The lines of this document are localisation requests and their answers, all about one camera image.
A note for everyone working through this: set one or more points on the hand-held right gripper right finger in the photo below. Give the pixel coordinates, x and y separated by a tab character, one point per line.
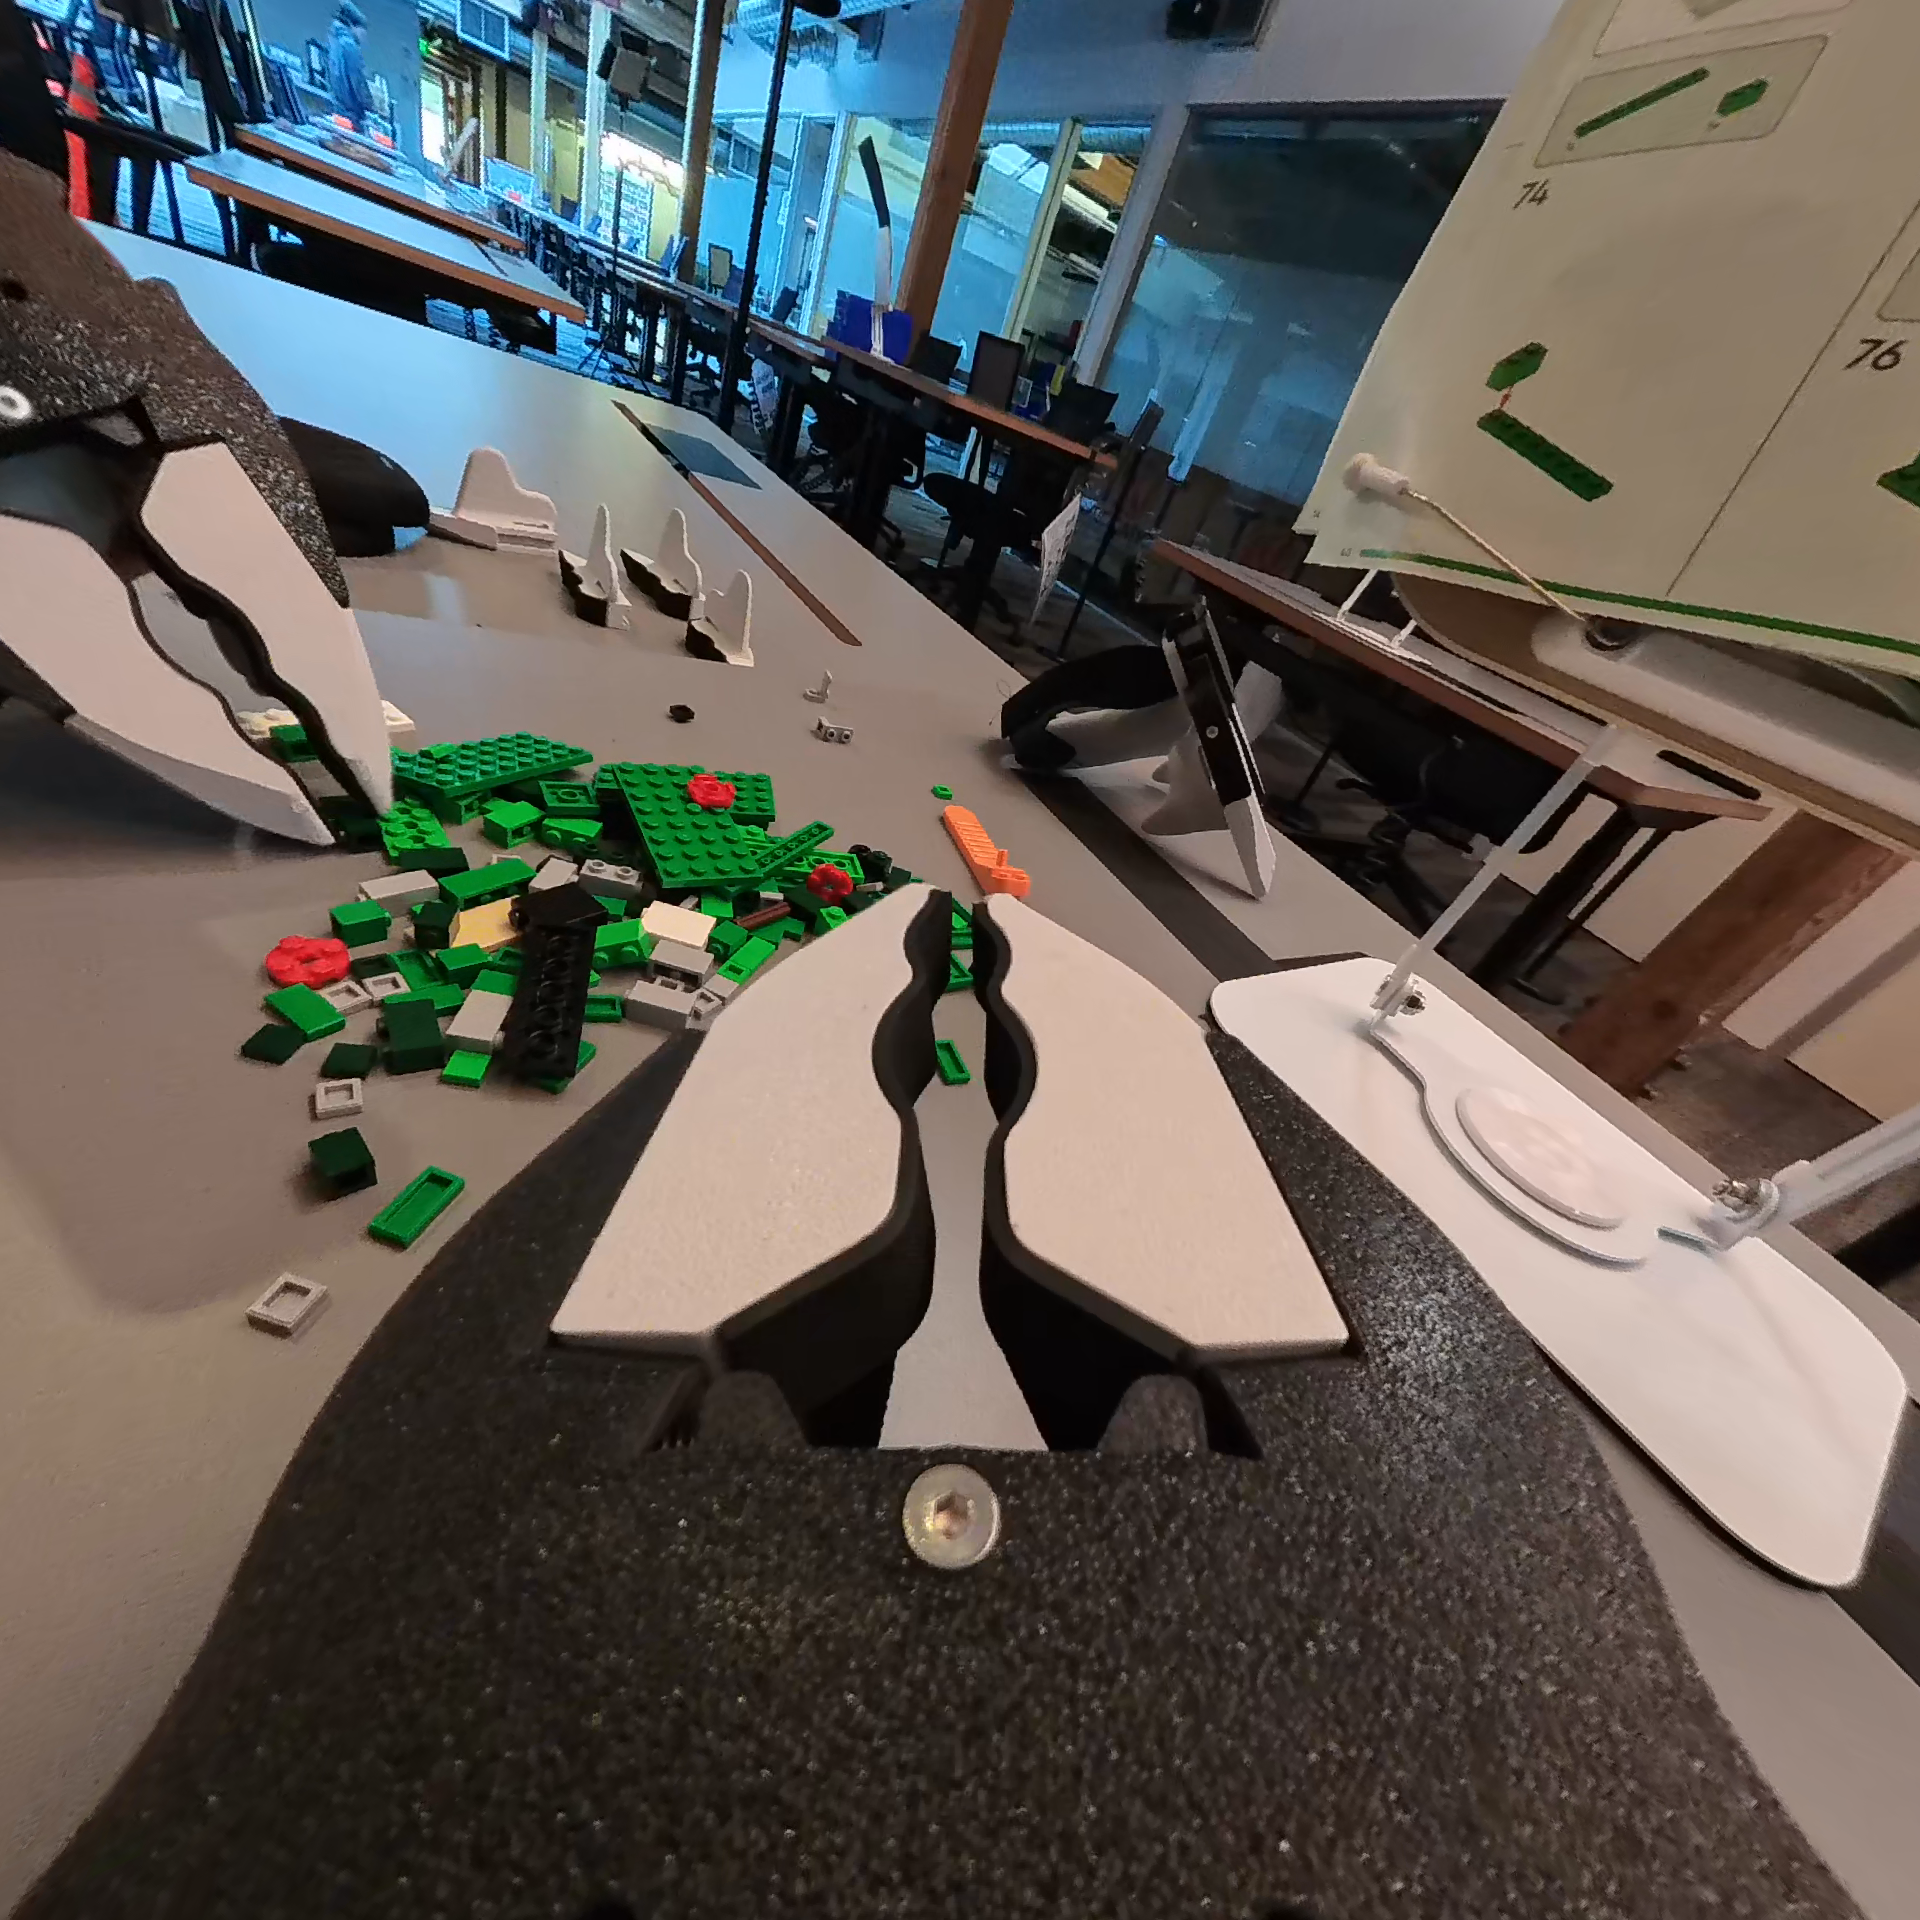
1155	1170

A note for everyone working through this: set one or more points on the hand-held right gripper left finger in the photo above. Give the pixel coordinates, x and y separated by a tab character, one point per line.
779	1139

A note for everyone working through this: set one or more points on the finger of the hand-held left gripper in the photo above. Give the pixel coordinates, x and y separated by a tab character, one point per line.
286	600
103	661

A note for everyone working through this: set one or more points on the pile of lego pieces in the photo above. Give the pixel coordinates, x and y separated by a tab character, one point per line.
661	809

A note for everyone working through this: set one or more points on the black long lego brick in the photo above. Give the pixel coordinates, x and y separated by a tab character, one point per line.
549	975

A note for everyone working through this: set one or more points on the red lego flower piece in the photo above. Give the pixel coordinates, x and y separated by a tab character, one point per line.
307	961

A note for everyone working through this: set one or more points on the dark green square lego brick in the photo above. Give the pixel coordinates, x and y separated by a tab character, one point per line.
342	1160

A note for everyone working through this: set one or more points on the small light grey lego tile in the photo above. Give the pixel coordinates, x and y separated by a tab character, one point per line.
337	1098

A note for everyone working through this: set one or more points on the lego instruction booklet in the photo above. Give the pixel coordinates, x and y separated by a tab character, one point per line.
1651	301

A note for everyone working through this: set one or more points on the black rounded object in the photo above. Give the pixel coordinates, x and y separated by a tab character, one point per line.
361	489

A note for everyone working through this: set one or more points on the white wedge-shaped plastic part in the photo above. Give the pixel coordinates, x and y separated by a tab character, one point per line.
504	503

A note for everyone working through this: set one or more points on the white black wedge-shaped part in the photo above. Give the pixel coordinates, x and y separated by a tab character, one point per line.
730	616
672	563
602	563

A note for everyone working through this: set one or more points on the orange brick separator tool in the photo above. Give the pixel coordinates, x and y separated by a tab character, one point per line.
978	845

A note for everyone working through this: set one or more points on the black and white device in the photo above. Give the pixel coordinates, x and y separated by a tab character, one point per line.
1200	780

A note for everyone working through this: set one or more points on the dark flat mat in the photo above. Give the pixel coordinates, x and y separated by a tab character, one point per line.
706	456

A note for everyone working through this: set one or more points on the wooden side table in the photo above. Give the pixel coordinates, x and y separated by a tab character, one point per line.
1351	621

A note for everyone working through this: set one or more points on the white book stand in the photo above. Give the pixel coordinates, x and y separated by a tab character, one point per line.
1725	1352

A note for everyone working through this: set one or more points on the black pole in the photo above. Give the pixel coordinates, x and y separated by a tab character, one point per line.
757	226

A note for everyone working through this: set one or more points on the black office chair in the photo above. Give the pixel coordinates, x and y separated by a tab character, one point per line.
975	519

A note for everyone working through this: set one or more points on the long wooden desk row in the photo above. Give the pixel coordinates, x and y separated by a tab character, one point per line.
931	393

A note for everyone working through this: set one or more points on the wooden pillar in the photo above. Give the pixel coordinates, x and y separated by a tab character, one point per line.
945	165

